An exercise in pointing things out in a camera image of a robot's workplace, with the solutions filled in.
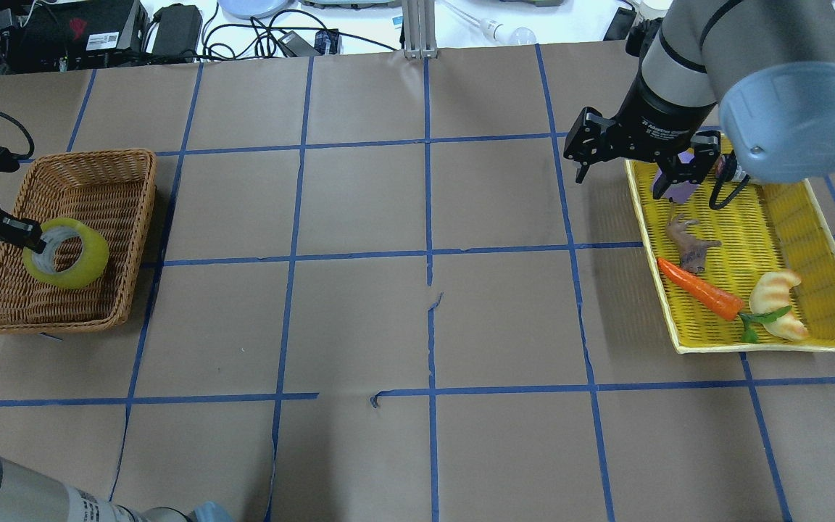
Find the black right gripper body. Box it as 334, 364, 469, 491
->
563, 76, 722, 182

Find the yellow clear tape roll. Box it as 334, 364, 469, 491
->
21, 217, 109, 290

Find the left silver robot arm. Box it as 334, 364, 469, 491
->
0, 456, 232, 521

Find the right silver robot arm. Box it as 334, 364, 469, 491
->
563, 1, 835, 210

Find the purple foam cube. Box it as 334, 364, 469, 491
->
662, 149, 698, 204

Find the toy lion figurine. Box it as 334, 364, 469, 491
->
665, 212, 723, 275

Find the brown wicker basket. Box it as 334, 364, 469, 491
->
0, 148, 158, 334

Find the yellow woven basket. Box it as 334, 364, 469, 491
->
626, 159, 835, 354

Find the orange toy carrot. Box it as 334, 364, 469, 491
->
656, 257, 792, 344

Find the light bulb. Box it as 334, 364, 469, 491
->
478, 19, 538, 46

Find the toy bread loaf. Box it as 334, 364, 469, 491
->
749, 270, 810, 341

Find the black computer box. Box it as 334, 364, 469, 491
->
7, 1, 148, 73

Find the black power adapter brick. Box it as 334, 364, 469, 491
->
148, 3, 202, 63

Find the blue plastic plate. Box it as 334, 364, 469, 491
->
217, 0, 293, 20

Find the aluminium frame post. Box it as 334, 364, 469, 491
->
401, 0, 439, 60

